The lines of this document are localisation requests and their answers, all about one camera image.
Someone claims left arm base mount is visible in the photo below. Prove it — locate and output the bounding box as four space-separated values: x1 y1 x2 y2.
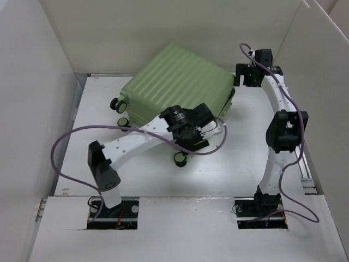
87 198 139 230

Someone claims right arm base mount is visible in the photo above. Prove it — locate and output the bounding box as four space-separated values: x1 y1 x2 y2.
232 198 288 229

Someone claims green suitcase blue lining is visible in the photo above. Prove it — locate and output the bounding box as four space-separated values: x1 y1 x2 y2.
109 43 236 168

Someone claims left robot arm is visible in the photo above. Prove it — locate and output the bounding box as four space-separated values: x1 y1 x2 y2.
88 103 221 217

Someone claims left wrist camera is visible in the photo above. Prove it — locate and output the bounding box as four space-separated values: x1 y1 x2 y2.
201 120 226 139

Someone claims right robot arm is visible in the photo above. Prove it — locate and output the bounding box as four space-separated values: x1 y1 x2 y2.
234 44 309 219

